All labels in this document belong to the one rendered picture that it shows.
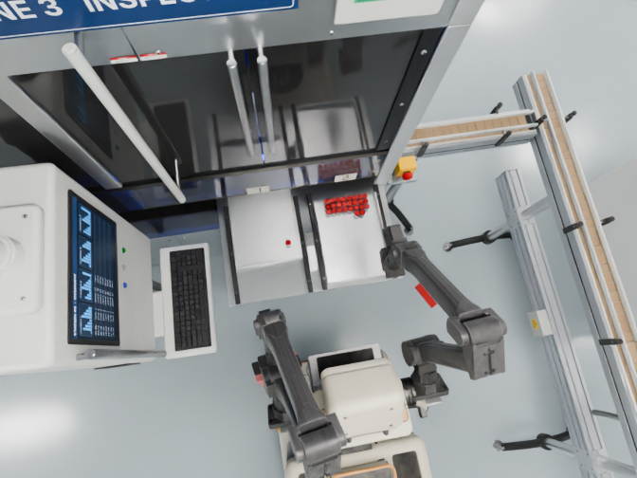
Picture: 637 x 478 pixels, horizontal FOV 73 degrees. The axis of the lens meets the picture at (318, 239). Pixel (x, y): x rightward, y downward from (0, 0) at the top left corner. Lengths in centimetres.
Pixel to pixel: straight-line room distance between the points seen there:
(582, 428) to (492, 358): 141
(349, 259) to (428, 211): 119
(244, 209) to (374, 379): 90
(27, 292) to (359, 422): 86
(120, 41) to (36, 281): 56
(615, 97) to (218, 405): 332
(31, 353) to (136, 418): 161
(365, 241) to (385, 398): 75
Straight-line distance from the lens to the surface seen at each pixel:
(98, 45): 98
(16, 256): 115
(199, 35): 95
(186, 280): 182
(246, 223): 177
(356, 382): 123
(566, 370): 237
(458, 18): 106
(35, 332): 118
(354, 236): 176
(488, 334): 101
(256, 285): 172
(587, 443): 243
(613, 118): 371
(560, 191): 207
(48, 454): 293
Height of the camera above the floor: 257
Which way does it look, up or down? 75 degrees down
